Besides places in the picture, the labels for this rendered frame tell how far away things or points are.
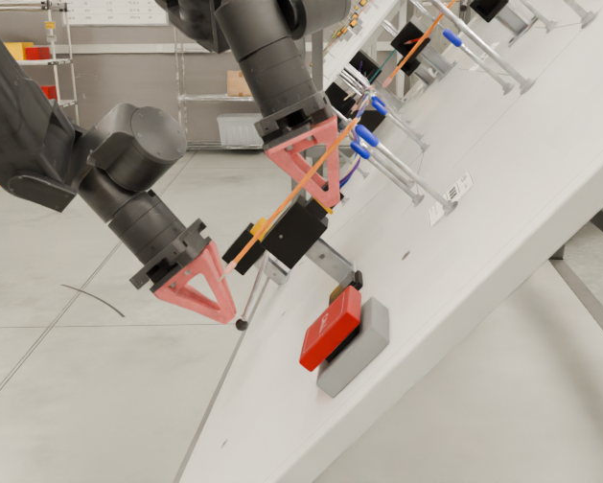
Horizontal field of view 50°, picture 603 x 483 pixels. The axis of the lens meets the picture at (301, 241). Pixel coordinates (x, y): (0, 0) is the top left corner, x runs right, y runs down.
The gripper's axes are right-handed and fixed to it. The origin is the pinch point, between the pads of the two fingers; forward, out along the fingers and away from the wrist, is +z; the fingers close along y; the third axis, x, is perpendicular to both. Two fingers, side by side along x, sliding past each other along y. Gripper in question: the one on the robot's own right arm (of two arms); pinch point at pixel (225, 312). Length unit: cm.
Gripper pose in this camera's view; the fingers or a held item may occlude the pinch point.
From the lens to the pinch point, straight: 67.9
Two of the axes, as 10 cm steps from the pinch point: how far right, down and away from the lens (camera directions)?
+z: 6.5, 7.5, 1.4
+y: 0.7, -2.4, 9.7
